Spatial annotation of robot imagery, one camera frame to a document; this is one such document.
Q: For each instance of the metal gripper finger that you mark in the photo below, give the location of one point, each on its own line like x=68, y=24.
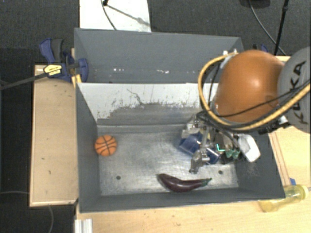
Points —
x=192, y=130
x=198, y=160

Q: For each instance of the blue cup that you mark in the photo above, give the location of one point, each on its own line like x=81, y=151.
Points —
x=190, y=145

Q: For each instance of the purple toy eggplant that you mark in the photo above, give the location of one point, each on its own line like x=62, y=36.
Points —
x=181, y=184

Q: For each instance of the grey metal bin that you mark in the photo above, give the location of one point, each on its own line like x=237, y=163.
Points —
x=150, y=152

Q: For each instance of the small orange basketball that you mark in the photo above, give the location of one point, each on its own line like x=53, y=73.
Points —
x=105, y=145

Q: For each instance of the clear yellow plastic bottle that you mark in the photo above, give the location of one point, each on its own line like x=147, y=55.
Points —
x=292, y=195

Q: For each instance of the pale wood board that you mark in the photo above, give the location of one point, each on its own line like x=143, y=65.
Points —
x=53, y=139

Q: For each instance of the black cylinder on white bracket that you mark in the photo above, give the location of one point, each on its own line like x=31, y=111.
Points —
x=250, y=149

